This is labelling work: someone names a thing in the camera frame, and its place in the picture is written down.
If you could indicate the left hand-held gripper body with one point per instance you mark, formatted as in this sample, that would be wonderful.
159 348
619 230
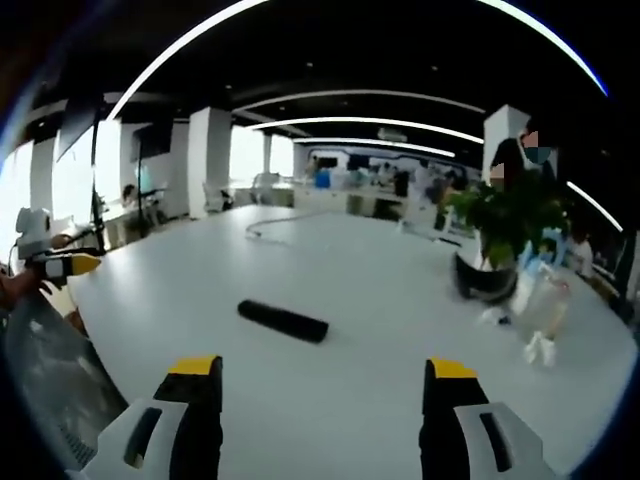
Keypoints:
33 231

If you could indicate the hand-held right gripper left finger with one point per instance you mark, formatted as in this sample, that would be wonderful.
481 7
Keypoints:
170 430

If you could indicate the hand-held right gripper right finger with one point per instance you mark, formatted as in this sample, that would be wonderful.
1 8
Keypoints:
465 430

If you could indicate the person's left hand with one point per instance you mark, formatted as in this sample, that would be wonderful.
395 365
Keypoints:
25 285

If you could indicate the black monitor stand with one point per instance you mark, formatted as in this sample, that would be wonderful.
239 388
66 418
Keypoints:
98 200

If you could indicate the white small figure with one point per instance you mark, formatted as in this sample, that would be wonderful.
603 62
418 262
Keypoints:
540 350

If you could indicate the grey laptop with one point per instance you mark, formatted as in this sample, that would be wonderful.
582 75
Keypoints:
55 380

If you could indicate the black plant pot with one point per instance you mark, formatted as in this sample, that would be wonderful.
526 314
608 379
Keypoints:
482 282

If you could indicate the clear plastic bag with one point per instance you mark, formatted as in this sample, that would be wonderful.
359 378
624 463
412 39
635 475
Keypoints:
542 295

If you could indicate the white office chair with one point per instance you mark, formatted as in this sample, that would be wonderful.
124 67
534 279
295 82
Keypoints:
215 197

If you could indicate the green potted plant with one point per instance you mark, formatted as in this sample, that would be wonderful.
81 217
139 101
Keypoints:
510 215

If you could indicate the white office counter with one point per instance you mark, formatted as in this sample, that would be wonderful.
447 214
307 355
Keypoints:
360 200

